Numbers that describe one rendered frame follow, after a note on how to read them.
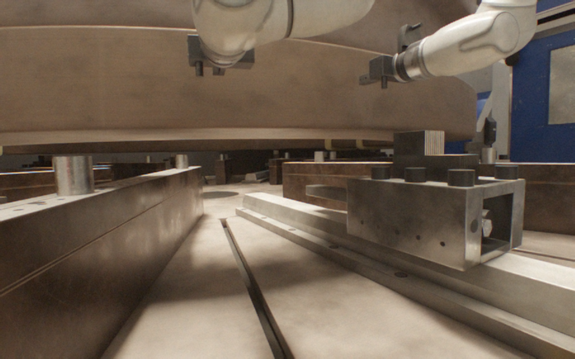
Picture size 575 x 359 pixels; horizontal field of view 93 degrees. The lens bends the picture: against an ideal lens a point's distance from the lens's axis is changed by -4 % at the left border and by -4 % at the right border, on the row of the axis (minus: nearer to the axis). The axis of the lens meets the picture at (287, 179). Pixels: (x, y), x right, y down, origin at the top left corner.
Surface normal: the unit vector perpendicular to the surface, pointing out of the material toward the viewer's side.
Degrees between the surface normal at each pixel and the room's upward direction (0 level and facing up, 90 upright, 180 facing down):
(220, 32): 158
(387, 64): 90
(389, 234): 90
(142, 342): 0
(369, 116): 90
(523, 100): 90
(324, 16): 140
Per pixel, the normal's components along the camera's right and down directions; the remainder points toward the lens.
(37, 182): 0.80, 0.04
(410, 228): -0.87, 0.07
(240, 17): 0.24, 0.94
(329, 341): -0.03, -1.00
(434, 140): 0.51, 0.07
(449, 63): -0.59, 0.77
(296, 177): -0.61, 0.09
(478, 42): -0.70, 0.44
